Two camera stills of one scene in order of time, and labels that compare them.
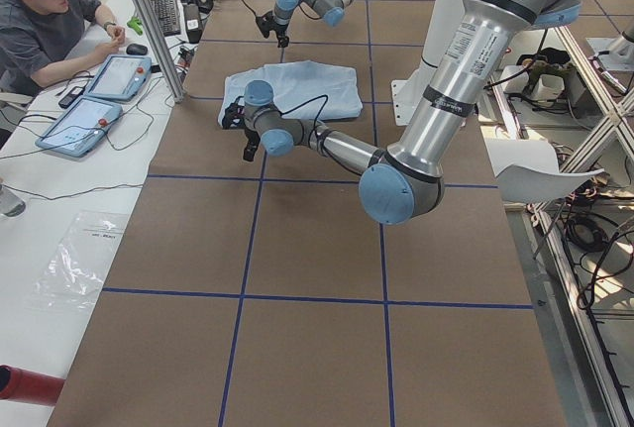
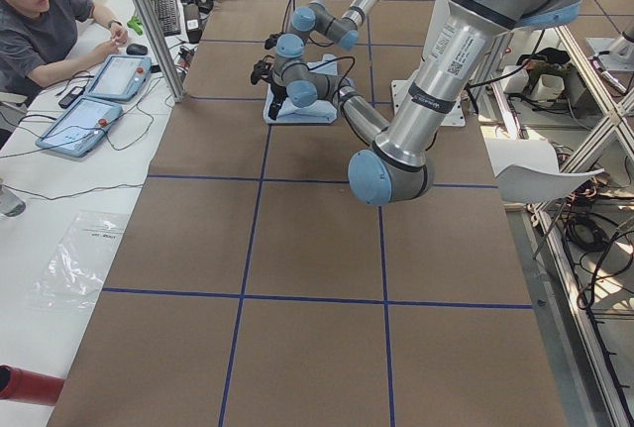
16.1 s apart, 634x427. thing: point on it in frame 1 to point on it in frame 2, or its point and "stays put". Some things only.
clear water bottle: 11,205 stays put
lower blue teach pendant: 78,129 stays put
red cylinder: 26,385 stays put
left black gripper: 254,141 to 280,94
